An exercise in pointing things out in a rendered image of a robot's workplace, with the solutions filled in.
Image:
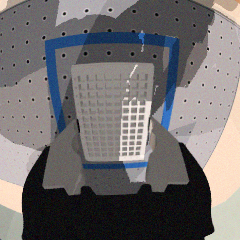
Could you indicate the blue tape outline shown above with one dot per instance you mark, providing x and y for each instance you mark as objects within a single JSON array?
[{"x": 112, "y": 37}]

